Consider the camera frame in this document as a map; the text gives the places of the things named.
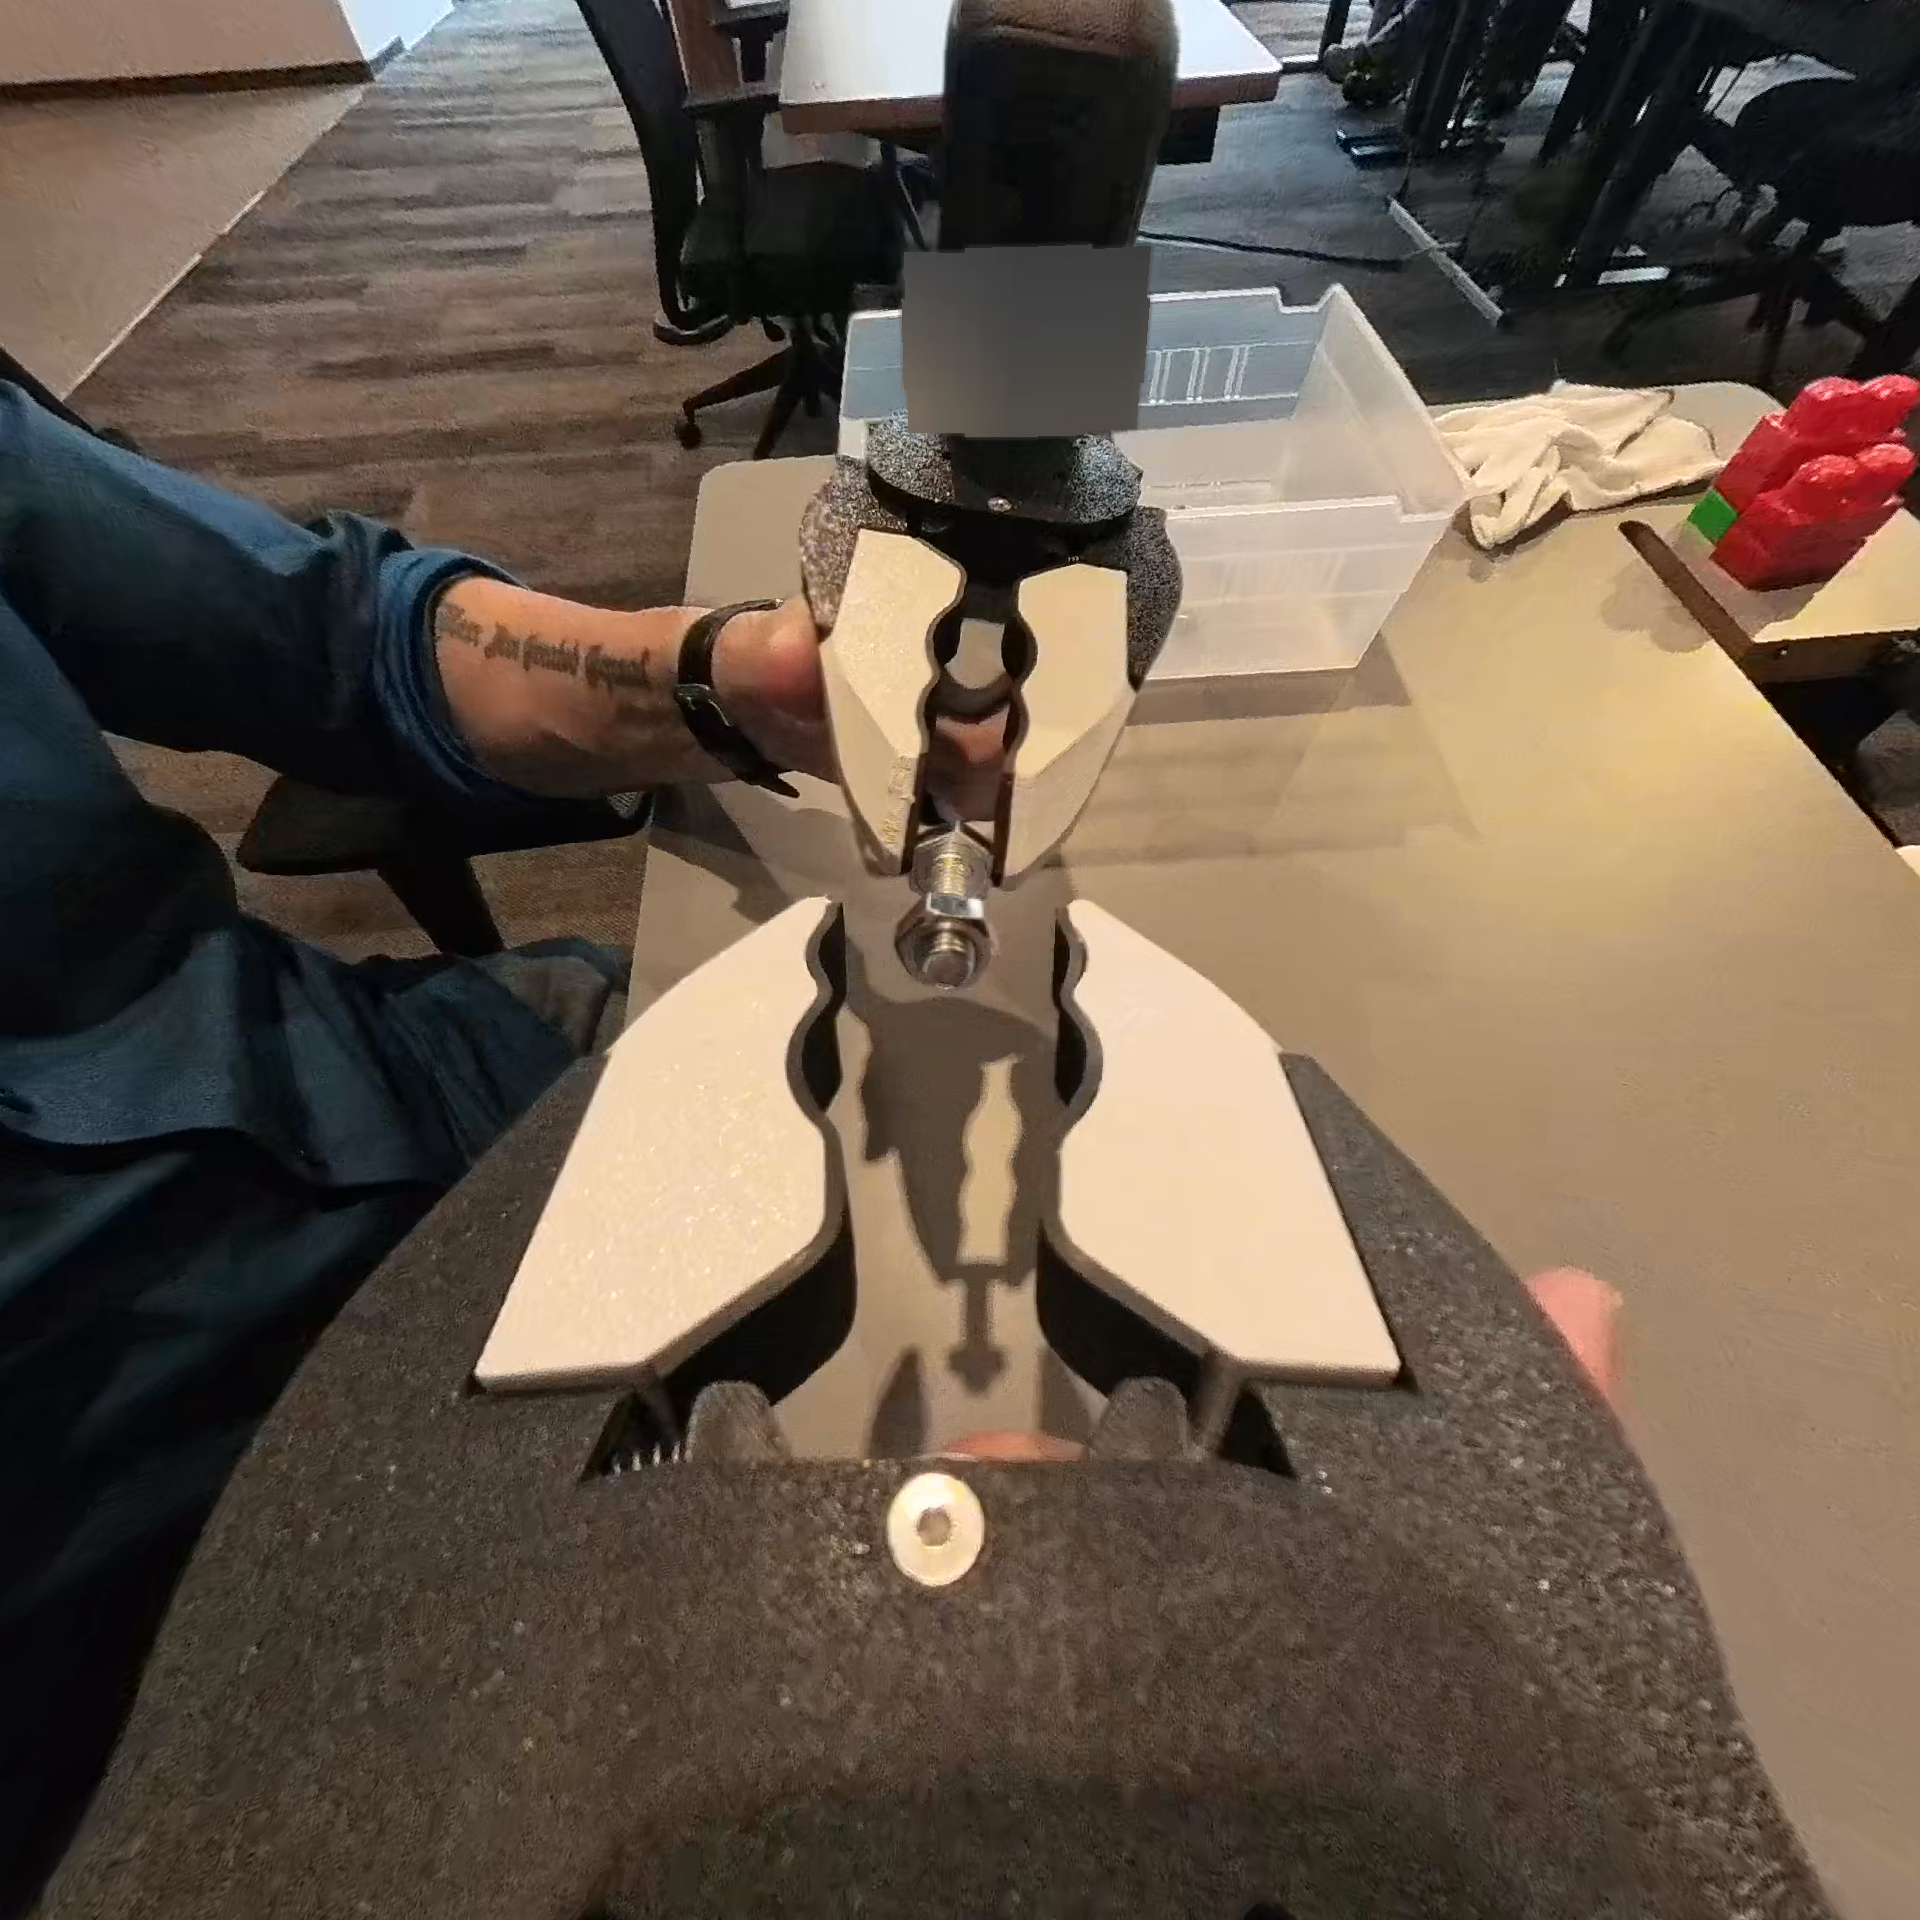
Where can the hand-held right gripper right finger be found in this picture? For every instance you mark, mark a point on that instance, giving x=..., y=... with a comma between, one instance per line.
x=1232, y=1199

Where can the clear divided plastic bin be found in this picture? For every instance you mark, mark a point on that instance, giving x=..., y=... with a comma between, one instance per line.
x=1320, y=495

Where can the person's black office chair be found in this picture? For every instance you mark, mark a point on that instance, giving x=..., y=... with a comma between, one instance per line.
x=419, y=854

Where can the brown thin board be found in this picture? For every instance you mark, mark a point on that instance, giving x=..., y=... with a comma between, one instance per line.
x=1829, y=615

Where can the green toy block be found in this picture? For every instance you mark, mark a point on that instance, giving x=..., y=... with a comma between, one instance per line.
x=1713, y=514

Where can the person's left forearm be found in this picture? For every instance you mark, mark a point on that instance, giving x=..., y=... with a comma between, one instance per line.
x=556, y=705

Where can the white top desk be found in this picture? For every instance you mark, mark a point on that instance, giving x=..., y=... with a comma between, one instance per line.
x=869, y=60

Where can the person's grey jeans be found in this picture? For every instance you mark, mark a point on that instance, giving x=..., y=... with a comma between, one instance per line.
x=556, y=1006

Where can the person's right hand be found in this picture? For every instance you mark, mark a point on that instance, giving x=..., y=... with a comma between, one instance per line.
x=1576, y=1333

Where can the black wrist watch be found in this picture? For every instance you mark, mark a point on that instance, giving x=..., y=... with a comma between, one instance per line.
x=728, y=721

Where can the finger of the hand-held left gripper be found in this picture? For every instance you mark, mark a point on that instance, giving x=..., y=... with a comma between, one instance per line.
x=1080, y=676
x=885, y=676

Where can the steel hex nut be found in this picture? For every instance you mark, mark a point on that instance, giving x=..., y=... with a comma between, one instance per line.
x=915, y=960

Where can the person's blue shirt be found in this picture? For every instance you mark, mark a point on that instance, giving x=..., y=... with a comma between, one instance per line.
x=181, y=1049

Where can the red toy block stack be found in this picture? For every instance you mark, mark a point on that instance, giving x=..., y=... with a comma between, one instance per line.
x=1823, y=478

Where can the white cloth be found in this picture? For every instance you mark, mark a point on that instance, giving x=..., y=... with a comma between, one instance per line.
x=1576, y=451

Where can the person's left hand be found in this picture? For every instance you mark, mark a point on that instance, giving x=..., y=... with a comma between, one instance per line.
x=781, y=690

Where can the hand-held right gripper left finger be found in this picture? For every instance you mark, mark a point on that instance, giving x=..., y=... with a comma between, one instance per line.
x=676, y=1199

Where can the steel hex bolt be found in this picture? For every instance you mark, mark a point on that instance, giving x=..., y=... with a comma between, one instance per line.
x=947, y=866

